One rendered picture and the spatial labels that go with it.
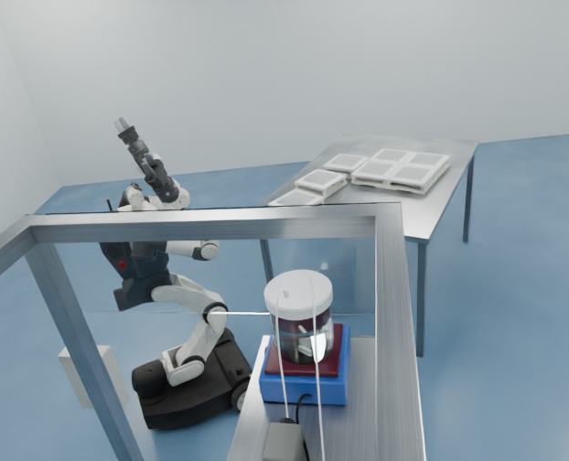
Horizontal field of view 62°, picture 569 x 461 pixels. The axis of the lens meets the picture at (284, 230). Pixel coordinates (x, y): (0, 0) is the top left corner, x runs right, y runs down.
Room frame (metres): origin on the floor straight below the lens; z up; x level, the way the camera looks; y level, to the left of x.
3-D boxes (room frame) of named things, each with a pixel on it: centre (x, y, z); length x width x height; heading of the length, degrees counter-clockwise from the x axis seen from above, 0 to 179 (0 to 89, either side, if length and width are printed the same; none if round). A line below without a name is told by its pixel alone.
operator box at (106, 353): (1.27, 0.74, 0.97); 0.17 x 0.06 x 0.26; 77
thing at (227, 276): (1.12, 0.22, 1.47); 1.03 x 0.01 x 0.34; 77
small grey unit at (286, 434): (0.64, 0.06, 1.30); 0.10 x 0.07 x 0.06; 167
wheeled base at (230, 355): (2.04, 0.65, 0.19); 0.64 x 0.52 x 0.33; 112
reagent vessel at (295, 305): (0.86, -0.01, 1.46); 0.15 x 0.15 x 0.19
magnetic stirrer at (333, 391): (0.87, 0.00, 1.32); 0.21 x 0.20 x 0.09; 77
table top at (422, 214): (2.99, -0.67, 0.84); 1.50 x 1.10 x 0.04; 147
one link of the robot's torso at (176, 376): (2.03, 0.68, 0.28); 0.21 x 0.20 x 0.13; 112
